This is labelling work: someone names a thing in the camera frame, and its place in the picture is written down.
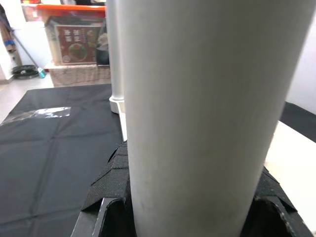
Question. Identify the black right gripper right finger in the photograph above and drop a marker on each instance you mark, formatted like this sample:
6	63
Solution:
276	209

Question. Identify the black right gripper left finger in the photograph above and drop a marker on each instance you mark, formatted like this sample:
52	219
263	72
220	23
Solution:
108	192

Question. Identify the white plastic table leg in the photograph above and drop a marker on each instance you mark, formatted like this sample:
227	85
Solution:
114	49
209	111

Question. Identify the white plastic table top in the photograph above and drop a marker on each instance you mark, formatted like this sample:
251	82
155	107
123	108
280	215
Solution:
293	168

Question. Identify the black tablecloth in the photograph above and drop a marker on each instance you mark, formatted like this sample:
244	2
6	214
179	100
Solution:
49	160

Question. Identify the crumpled clear tape piece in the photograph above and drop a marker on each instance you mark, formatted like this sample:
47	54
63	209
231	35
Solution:
44	113

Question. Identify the patterned cloth covered bench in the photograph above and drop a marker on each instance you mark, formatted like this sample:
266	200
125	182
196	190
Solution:
79	75

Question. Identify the shiny black plastic bag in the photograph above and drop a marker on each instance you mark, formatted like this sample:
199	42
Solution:
102	54

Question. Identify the brown printed carton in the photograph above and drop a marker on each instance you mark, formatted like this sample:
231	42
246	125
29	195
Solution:
75	44

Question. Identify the clear bin with orange lid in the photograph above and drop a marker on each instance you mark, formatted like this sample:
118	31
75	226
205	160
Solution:
71	8

